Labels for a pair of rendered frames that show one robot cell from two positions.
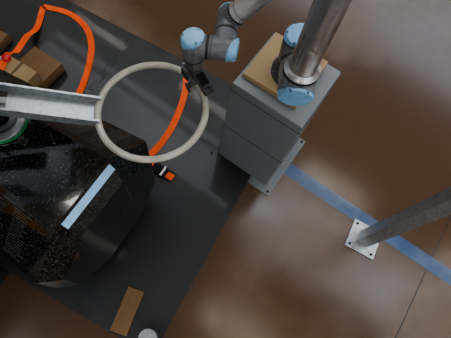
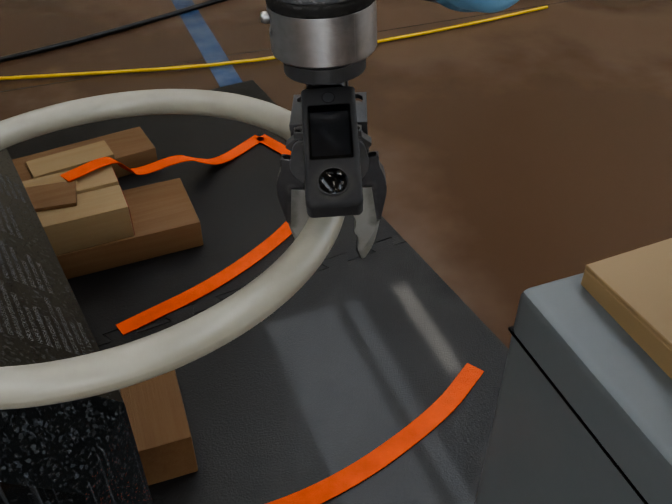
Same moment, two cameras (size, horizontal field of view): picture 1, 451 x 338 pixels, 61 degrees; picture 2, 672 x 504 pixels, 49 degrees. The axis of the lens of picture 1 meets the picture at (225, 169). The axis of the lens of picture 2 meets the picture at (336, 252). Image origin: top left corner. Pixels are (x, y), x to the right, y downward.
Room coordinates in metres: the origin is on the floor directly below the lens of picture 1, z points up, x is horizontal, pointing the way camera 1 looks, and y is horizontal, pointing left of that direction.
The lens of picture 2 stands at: (0.57, -0.21, 1.35)
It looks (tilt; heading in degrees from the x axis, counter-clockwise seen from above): 40 degrees down; 49
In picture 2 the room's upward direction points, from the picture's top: straight up
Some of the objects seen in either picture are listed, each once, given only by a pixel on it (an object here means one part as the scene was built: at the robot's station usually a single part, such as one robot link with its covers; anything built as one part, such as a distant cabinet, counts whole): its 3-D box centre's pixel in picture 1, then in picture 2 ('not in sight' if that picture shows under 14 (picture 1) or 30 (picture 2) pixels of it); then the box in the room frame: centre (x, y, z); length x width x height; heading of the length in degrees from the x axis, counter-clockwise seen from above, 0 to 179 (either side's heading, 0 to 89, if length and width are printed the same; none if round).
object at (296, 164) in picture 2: (192, 70); (328, 112); (0.95, 0.25, 1.02); 0.09 x 0.08 x 0.12; 48
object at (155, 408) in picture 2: not in sight; (154, 406); (0.93, 0.81, 0.07); 0.30 x 0.12 x 0.12; 69
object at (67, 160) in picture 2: not in sight; (70, 159); (1.21, 1.82, 0.10); 0.25 x 0.10 x 0.01; 170
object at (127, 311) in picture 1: (127, 310); not in sight; (-0.04, 0.31, 0.02); 0.25 x 0.10 x 0.01; 176
